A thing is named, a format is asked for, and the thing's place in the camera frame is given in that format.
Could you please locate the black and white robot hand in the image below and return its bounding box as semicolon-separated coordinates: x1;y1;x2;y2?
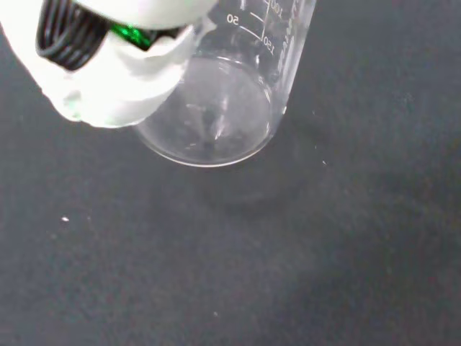
0;0;221;129

